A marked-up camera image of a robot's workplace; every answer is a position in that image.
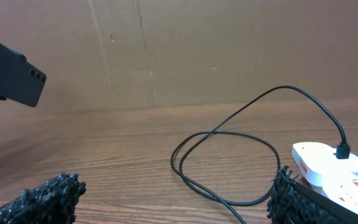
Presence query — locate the white USB charger plug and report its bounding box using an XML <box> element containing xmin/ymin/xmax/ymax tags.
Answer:
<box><xmin>291</xmin><ymin>142</ymin><xmax>358</xmax><ymax>187</ymax></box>

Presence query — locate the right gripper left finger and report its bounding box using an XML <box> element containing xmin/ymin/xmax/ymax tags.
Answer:
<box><xmin>0</xmin><ymin>172</ymin><xmax>86</xmax><ymax>224</ymax></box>

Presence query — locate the white power strip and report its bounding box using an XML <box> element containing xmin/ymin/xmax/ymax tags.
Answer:
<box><xmin>306</xmin><ymin>176</ymin><xmax>358</xmax><ymax>214</ymax></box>

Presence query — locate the Samsung Galaxy smartphone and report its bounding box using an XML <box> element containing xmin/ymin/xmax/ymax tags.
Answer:
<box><xmin>0</xmin><ymin>43</ymin><xmax>47</xmax><ymax>107</ymax></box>

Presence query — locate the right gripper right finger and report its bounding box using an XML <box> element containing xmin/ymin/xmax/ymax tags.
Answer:
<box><xmin>267</xmin><ymin>166</ymin><xmax>358</xmax><ymax>224</ymax></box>

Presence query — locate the black USB charging cable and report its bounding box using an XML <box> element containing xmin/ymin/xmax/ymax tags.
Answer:
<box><xmin>170</xmin><ymin>85</ymin><xmax>351</xmax><ymax>224</ymax></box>

